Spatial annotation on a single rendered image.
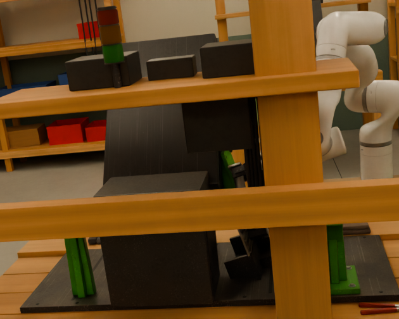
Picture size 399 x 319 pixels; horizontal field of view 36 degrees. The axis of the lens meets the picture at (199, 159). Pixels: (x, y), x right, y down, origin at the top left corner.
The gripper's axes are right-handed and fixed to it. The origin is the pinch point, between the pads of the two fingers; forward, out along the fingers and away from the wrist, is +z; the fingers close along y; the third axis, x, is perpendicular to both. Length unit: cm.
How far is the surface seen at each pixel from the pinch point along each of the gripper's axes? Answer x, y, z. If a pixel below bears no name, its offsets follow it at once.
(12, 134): -357, -334, 322
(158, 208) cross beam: 21.5, 32.8, 15.0
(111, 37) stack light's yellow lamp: -13, 58, 11
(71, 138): -337, -355, 257
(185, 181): 5.0, 14.3, 12.8
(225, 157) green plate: -5.8, 2.8, 2.7
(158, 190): 8.5, 20.1, 19.0
